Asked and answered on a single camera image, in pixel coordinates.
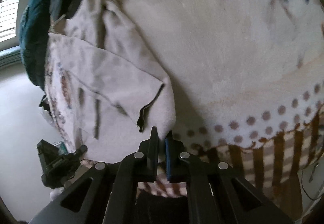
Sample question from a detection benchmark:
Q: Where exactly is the floral bed blanket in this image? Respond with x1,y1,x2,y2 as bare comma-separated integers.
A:
115,0,323,212

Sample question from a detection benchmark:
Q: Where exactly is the beige long-sleeve shirt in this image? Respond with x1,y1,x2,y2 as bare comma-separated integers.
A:
45,0,175,163

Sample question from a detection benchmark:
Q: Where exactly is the barred window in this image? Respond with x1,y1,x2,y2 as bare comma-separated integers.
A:
1,0,20,50

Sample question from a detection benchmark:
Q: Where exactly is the dark teal folded quilt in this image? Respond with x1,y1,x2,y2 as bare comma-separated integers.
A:
19,0,51,90

